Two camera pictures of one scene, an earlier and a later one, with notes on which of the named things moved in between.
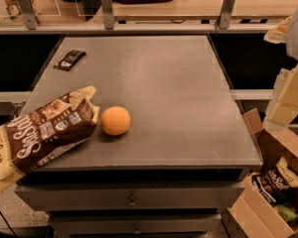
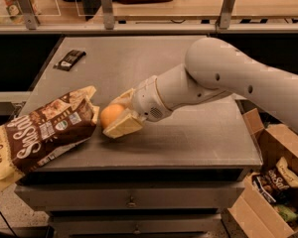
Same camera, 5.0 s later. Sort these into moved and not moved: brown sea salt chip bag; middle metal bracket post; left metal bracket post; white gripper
Moved: white gripper
Not moved: left metal bracket post; middle metal bracket post; brown sea salt chip bag
